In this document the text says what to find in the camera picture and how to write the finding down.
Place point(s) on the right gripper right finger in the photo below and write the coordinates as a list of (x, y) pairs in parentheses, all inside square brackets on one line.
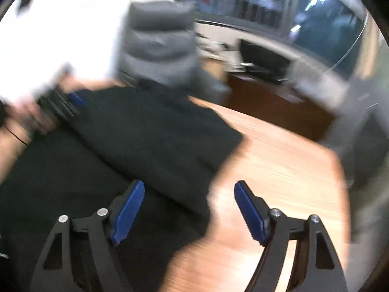
[(316, 266)]

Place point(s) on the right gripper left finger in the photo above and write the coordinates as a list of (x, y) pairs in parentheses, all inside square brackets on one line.
[(80, 253)]

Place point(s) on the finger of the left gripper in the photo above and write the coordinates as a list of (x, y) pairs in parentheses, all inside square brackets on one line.
[(76, 100)]

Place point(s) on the black fleece jacket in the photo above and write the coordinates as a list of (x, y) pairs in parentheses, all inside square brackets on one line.
[(172, 145)]

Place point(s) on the person left forearm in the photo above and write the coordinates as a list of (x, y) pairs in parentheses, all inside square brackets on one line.
[(14, 139)]

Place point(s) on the person left hand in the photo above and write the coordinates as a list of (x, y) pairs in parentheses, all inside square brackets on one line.
[(30, 117)]

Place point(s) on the grey leather armchair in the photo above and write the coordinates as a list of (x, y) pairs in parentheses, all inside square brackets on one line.
[(158, 43)]

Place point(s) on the dark wooden cabinet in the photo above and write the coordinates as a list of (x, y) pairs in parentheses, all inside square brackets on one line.
[(278, 105)]

